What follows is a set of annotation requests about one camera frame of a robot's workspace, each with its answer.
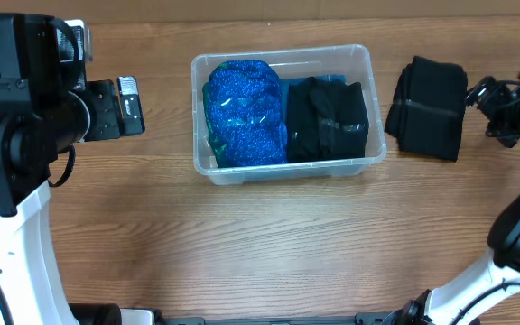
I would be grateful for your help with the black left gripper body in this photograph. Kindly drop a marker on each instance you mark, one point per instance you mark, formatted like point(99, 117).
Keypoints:
point(104, 116)

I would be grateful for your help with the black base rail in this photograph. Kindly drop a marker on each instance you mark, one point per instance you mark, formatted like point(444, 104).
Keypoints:
point(361, 318)

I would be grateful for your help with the black garment with tape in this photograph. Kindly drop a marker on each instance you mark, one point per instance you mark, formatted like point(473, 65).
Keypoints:
point(341, 118)

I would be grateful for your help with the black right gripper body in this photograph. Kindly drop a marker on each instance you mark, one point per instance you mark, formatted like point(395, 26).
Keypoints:
point(507, 118)

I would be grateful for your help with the blue denim jeans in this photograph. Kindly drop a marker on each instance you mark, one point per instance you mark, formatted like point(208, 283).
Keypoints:
point(286, 83)

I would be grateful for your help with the large black garment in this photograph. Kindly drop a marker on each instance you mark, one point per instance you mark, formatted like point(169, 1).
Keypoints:
point(428, 109)

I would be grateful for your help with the blue sequin fabric garment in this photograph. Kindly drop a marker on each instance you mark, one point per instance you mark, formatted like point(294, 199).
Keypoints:
point(243, 109)

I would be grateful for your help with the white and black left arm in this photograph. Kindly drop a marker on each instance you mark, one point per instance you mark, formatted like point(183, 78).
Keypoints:
point(47, 106)

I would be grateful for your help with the clear plastic storage bin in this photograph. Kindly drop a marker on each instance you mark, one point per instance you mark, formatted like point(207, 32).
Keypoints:
point(352, 61)

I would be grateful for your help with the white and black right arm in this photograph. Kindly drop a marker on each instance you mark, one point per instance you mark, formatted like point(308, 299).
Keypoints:
point(490, 280)

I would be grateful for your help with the small black garment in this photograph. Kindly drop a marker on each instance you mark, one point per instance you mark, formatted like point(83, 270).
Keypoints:
point(303, 123)

